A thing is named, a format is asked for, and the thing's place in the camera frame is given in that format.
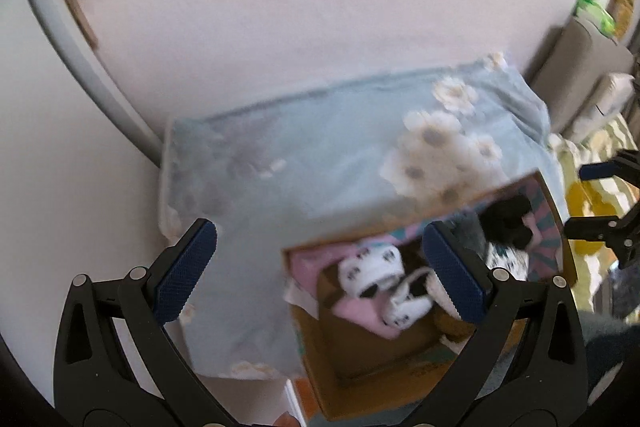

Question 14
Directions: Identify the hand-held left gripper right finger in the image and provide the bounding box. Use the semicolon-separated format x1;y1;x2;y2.
400;219;588;427

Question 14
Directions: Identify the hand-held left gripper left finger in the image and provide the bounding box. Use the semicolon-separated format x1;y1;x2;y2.
52;218;218;427

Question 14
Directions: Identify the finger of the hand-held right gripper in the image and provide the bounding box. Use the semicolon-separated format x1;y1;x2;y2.
564;207;640;269
579;151;640;185

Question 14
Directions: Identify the white panda print box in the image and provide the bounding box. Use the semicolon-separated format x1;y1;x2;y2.
485;242;531;283

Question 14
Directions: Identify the white panda print sock roll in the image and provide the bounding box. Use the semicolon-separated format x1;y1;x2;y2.
337;244;406;300
382;282;433;328

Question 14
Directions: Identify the black cloth bundle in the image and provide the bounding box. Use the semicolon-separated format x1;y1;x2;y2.
479;196;535;250

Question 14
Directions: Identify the cardboard box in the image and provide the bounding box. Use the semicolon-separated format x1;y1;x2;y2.
282;172;578;422

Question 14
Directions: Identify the white pillow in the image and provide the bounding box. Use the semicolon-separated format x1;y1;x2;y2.
570;72;636;142

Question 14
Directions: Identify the pink cloth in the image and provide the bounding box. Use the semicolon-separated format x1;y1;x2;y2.
292;247;401;340

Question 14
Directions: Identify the grey cushion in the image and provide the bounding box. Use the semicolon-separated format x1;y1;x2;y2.
530;14;636;132

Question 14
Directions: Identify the dark blue cloth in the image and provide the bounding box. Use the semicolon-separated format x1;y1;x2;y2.
585;327;640;403

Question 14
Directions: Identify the green packet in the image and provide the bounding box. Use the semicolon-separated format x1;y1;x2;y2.
574;0;617;38

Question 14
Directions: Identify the blue floral tablecloth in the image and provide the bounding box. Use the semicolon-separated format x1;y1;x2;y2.
159;52;571;380

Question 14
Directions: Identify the yellow brown packet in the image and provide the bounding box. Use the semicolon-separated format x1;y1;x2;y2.
612;0;636;40

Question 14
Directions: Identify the grey pipe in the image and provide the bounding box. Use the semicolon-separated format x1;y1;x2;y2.
12;0;163;168

